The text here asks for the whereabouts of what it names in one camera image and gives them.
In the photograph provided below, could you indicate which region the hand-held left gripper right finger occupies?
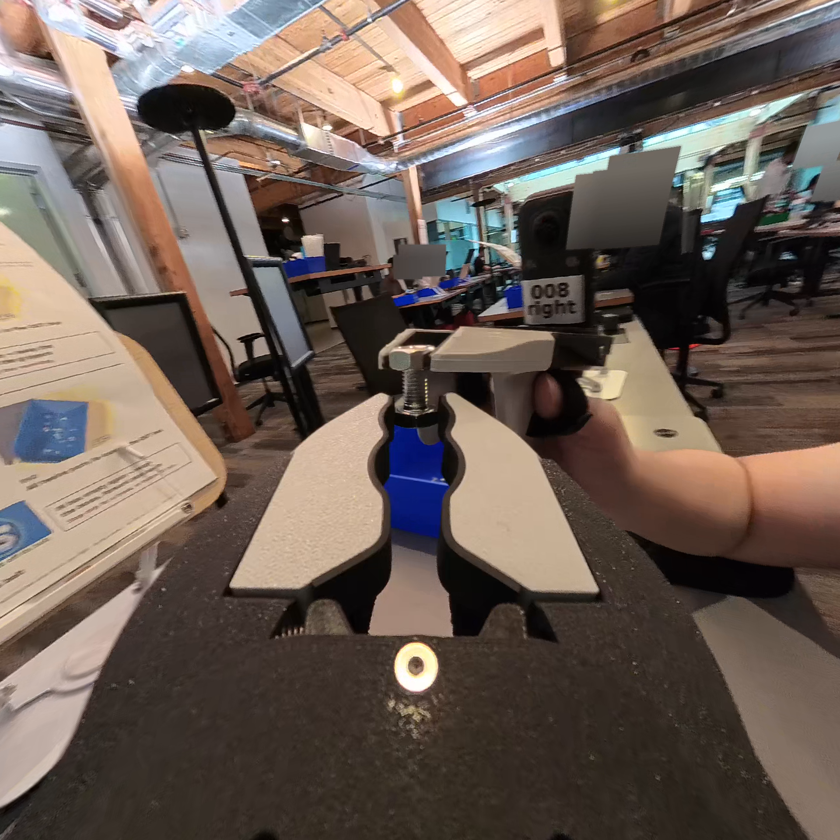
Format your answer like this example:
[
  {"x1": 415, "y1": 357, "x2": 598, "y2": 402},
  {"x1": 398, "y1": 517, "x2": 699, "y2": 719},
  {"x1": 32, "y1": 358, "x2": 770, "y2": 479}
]
[{"x1": 438, "y1": 392, "x2": 601, "y2": 605}]

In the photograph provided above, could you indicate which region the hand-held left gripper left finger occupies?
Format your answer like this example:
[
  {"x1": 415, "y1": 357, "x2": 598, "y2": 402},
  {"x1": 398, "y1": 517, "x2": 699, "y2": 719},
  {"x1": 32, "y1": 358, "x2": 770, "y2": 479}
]
[{"x1": 227, "y1": 394, "x2": 393, "y2": 599}]

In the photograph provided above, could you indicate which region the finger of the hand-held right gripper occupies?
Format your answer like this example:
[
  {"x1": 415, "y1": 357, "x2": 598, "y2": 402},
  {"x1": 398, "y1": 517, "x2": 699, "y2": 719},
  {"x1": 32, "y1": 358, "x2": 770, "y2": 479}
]
[
  {"x1": 378, "y1": 329, "x2": 455, "y2": 368},
  {"x1": 430, "y1": 327, "x2": 557, "y2": 375}
]

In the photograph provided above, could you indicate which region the thick short steel bolt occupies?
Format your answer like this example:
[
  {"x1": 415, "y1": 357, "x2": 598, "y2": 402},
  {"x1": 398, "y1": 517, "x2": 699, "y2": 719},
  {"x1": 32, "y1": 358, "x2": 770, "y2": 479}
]
[{"x1": 392, "y1": 369, "x2": 438, "y2": 419}]

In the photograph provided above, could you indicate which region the person's right forearm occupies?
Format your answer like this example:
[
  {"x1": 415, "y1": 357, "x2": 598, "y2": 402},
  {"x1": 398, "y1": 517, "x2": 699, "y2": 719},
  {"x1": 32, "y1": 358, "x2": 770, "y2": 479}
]
[{"x1": 610, "y1": 443, "x2": 840, "y2": 570}]

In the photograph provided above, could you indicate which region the person's right hand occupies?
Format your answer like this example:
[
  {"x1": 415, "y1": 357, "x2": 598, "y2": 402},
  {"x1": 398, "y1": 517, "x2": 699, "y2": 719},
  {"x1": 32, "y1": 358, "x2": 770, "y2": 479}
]
[{"x1": 530, "y1": 373, "x2": 642, "y2": 521}]

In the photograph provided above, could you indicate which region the wooden top desk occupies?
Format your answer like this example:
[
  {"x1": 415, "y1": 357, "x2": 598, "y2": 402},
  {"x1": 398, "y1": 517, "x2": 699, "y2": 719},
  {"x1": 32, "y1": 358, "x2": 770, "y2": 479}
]
[{"x1": 230, "y1": 264, "x2": 392, "y2": 298}]

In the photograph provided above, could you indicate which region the wooden display board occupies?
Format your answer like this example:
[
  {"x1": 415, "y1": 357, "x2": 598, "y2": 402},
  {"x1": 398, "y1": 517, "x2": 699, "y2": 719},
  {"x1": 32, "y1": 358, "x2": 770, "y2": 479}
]
[{"x1": 0, "y1": 331, "x2": 229, "y2": 648}]

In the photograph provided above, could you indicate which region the display screen on black stand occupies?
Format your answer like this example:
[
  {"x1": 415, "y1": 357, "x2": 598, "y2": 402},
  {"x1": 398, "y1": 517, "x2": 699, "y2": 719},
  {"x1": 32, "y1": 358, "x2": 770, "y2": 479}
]
[{"x1": 246, "y1": 256, "x2": 327, "y2": 438}]

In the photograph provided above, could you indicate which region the black office chair with armrests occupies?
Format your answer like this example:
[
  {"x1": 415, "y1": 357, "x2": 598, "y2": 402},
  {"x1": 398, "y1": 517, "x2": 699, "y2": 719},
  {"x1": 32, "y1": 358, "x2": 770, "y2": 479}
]
[{"x1": 213, "y1": 328, "x2": 298, "y2": 429}]

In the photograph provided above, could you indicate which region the laminated instruction sheet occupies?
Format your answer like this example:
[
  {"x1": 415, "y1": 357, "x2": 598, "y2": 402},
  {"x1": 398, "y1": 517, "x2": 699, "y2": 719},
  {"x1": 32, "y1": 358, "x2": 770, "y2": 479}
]
[{"x1": 0, "y1": 223, "x2": 221, "y2": 626}]

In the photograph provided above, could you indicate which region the white stand base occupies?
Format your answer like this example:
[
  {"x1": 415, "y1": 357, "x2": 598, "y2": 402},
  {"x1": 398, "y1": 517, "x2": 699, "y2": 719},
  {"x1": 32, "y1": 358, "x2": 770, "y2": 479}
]
[{"x1": 0, "y1": 558, "x2": 173, "y2": 809}]

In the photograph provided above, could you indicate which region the black floor lamp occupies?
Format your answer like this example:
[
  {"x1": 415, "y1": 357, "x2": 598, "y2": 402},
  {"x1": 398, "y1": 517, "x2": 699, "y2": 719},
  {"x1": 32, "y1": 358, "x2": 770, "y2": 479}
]
[{"x1": 136, "y1": 84, "x2": 278, "y2": 343}]

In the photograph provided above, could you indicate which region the wooden support post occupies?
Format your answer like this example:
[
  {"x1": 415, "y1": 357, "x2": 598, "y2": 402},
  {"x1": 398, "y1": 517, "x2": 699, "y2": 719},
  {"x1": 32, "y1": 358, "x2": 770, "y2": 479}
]
[
  {"x1": 36, "y1": 26, "x2": 258, "y2": 443},
  {"x1": 399, "y1": 164, "x2": 429, "y2": 245}
]

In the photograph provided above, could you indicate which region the silver ventilation duct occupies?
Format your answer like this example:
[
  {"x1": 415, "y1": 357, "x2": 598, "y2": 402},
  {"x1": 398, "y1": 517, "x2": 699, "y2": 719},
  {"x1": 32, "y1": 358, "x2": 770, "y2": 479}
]
[{"x1": 0, "y1": 0, "x2": 422, "y2": 176}]

